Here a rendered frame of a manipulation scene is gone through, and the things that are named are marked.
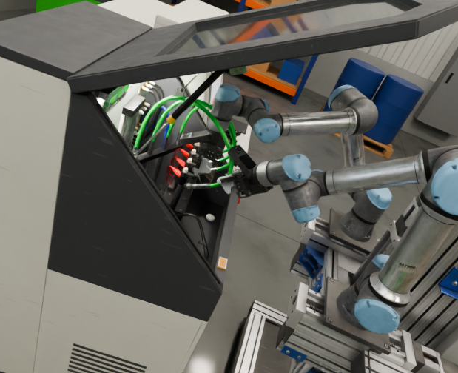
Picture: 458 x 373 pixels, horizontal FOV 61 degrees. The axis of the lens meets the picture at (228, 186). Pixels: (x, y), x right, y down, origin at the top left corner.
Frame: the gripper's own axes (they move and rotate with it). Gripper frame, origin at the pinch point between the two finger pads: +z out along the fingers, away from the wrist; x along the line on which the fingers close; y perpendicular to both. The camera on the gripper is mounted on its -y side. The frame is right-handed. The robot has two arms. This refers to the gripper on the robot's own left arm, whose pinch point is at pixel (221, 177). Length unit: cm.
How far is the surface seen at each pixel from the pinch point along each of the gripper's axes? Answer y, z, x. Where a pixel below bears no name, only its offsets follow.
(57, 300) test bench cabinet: 19, 48, -53
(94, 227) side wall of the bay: -2.1, 17.1, -40.1
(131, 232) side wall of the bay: 3.6, 9.7, -33.1
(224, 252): 27.7, 13.5, -1.9
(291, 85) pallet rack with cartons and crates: -33, 315, 447
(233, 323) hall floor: 99, 92, 36
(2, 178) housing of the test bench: -26, 26, -55
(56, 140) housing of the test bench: -29, 6, -43
